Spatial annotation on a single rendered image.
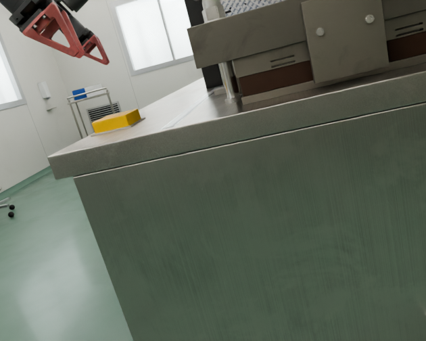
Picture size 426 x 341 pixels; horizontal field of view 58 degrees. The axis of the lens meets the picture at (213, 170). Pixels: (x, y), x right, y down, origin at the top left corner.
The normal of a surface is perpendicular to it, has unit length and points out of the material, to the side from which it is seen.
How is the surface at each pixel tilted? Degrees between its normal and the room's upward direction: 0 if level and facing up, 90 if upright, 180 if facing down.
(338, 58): 90
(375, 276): 90
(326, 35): 90
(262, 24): 90
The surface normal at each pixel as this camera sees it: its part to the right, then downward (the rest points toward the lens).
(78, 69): -0.15, 0.31
